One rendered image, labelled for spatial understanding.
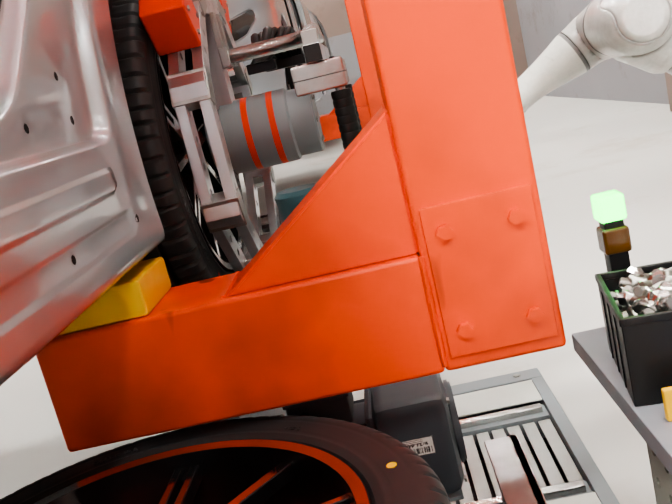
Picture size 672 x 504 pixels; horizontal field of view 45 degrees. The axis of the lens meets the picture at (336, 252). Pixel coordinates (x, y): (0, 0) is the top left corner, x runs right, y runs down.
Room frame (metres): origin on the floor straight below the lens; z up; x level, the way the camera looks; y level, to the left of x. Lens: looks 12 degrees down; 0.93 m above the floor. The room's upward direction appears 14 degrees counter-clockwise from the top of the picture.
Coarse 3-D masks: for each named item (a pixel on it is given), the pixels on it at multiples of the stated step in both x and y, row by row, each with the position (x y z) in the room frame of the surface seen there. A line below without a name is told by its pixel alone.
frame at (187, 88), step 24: (192, 0) 1.46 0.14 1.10; (216, 0) 1.68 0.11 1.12; (192, 48) 1.38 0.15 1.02; (168, 72) 1.36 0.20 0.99; (192, 72) 1.34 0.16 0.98; (240, 72) 1.80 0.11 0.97; (192, 96) 1.33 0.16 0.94; (240, 96) 1.84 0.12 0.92; (192, 120) 1.36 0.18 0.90; (216, 120) 1.33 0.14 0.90; (192, 144) 1.33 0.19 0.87; (216, 144) 1.33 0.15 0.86; (192, 168) 1.33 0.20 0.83; (264, 168) 1.83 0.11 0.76; (216, 216) 1.33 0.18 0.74; (240, 216) 1.33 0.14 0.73; (264, 240) 1.69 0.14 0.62; (240, 264) 1.43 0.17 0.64
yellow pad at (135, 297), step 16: (128, 272) 1.09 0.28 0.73; (144, 272) 1.07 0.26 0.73; (160, 272) 1.13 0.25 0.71; (112, 288) 1.03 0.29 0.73; (128, 288) 1.03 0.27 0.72; (144, 288) 1.04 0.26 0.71; (160, 288) 1.10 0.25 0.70; (96, 304) 1.03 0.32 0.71; (112, 304) 1.03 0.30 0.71; (128, 304) 1.03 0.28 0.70; (144, 304) 1.03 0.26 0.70; (80, 320) 1.03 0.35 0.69; (96, 320) 1.03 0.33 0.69; (112, 320) 1.03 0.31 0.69
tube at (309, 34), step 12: (216, 24) 1.56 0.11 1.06; (216, 36) 1.55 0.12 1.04; (288, 36) 1.53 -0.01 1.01; (300, 36) 1.51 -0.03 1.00; (312, 36) 1.40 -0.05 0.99; (228, 48) 1.57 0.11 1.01; (240, 48) 1.55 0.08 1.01; (252, 48) 1.55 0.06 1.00; (264, 48) 1.54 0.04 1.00; (276, 48) 1.54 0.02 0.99; (288, 48) 1.54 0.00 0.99; (228, 60) 1.55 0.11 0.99; (240, 60) 1.56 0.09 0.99
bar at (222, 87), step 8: (208, 16) 1.57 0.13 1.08; (208, 24) 1.57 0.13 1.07; (208, 32) 1.57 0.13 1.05; (208, 40) 1.57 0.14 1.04; (208, 48) 1.57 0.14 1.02; (216, 48) 1.57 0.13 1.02; (216, 56) 1.57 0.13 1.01; (216, 64) 1.57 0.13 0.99; (216, 72) 1.57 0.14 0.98; (224, 72) 1.57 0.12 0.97; (216, 80) 1.57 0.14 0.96; (224, 80) 1.57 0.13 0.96; (216, 88) 1.57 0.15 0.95; (224, 88) 1.57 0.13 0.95; (216, 96) 1.57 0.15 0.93; (224, 96) 1.57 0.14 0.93; (232, 96) 1.60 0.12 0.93; (216, 104) 1.57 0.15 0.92; (224, 104) 1.57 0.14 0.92
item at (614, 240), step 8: (624, 224) 1.16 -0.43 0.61; (600, 232) 1.17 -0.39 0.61; (608, 232) 1.15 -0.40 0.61; (616, 232) 1.15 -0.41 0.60; (624, 232) 1.15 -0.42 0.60; (600, 240) 1.17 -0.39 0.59; (608, 240) 1.15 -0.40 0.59; (616, 240) 1.15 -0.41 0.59; (624, 240) 1.15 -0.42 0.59; (600, 248) 1.18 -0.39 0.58; (608, 248) 1.15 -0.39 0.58; (616, 248) 1.15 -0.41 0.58; (624, 248) 1.15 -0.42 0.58
